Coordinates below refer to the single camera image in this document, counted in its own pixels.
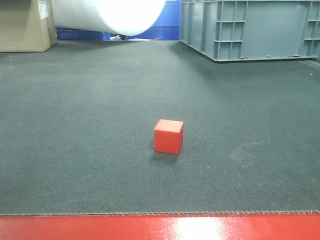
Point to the brown cardboard box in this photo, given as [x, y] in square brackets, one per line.
[27, 26]

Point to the dark grey carpet mat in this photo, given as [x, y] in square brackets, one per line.
[77, 132]

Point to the grey plastic crate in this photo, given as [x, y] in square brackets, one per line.
[252, 30]

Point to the red metal base frame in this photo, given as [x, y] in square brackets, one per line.
[302, 226]

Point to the white foam roll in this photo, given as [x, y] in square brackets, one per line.
[124, 17]

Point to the red magnetic cube block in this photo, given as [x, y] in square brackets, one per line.
[168, 136]

